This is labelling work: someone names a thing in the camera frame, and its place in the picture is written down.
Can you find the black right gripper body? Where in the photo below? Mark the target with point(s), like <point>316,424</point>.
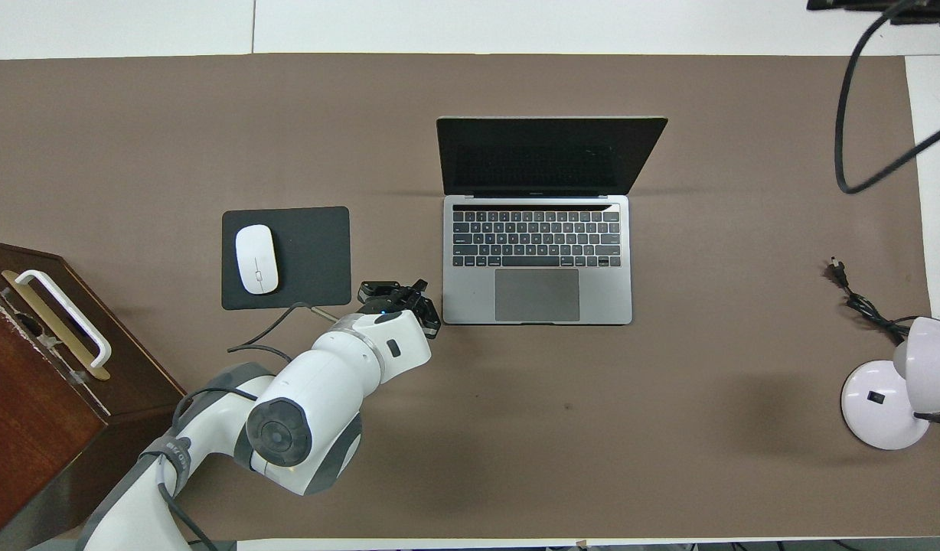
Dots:
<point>929,17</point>

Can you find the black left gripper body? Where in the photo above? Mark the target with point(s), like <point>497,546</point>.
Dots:
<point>397,302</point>

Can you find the silver grey laptop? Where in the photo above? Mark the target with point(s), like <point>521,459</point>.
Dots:
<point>546,291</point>

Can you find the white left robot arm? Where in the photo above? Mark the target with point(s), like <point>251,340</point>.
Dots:
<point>324,390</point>

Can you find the black mouse pad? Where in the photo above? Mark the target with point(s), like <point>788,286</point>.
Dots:
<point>313,256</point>

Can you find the white computer mouse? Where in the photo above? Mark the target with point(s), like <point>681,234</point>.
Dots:
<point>256,259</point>

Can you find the brown table mat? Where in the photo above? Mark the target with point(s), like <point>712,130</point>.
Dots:
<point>470,444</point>

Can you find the dark brown wooden box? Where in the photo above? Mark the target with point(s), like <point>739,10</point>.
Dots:
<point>49,428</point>

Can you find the white desk lamp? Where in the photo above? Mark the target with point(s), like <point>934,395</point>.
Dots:
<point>876,405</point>

